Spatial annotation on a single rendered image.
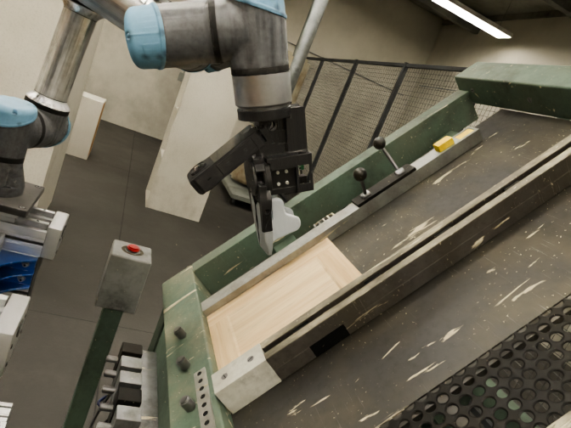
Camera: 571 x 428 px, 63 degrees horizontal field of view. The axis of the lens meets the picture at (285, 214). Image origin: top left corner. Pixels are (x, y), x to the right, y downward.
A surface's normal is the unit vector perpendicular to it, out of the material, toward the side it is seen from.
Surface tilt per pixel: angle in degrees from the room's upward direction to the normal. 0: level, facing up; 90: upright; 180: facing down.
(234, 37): 111
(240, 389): 90
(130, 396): 0
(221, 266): 90
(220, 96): 90
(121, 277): 90
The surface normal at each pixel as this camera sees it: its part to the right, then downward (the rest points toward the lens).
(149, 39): 0.03, 0.46
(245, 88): -0.51, 0.34
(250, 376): 0.26, 0.33
